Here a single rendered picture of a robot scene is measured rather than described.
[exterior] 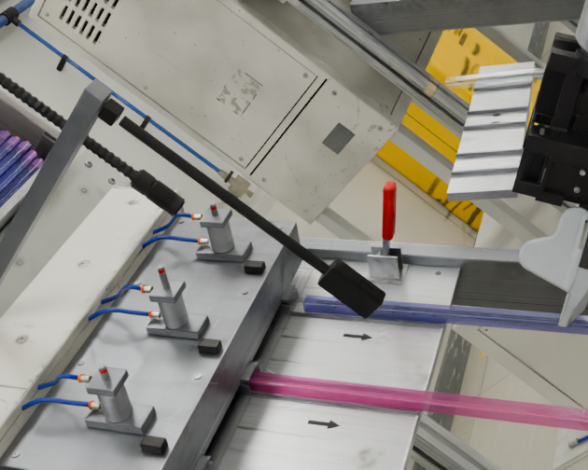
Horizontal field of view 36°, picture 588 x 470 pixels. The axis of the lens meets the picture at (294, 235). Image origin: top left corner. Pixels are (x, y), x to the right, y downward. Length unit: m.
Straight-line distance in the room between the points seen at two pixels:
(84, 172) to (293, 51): 0.77
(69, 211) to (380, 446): 0.44
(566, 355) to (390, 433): 1.29
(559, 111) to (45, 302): 0.47
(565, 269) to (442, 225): 3.35
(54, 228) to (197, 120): 0.95
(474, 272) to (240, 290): 0.24
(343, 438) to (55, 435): 0.23
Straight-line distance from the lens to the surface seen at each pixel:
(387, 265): 0.90
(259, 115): 1.83
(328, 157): 1.83
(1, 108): 1.07
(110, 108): 0.64
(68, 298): 0.85
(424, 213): 4.03
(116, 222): 0.94
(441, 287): 0.89
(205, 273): 0.86
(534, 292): 0.92
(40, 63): 3.44
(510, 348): 2.03
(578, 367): 2.05
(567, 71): 0.69
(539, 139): 0.70
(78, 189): 1.03
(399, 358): 0.82
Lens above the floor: 1.25
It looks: 7 degrees down
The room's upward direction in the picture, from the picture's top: 54 degrees counter-clockwise
